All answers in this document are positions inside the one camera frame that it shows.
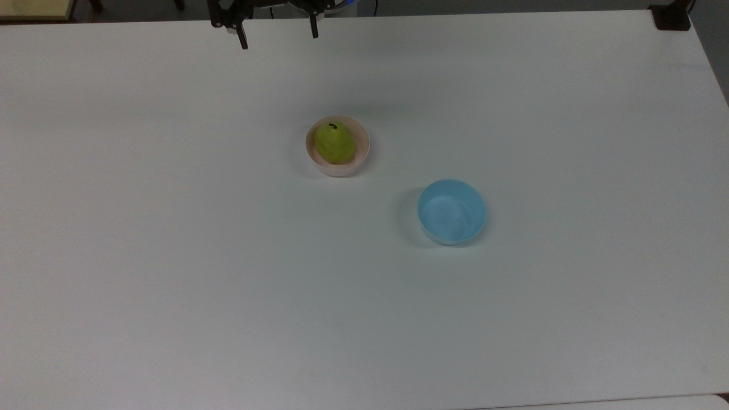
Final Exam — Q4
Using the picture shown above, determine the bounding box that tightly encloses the wooden furniture board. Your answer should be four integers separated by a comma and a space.
0, 0, 78, 23

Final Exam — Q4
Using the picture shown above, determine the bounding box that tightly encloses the pink plastic bowl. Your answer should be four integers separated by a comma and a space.
305, 116, 371, 178

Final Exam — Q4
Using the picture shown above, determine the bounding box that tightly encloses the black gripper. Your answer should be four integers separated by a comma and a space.
207, 0, 338, 50

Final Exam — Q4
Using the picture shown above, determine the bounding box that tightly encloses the light blue plastic bowl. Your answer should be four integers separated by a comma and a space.
417, 179, 488, 247

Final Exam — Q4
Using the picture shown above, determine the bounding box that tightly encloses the black clamp mount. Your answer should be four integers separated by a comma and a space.
649, 0, 698, 31

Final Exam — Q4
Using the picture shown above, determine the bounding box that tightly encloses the green pear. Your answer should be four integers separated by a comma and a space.
314, 122, 357, 165

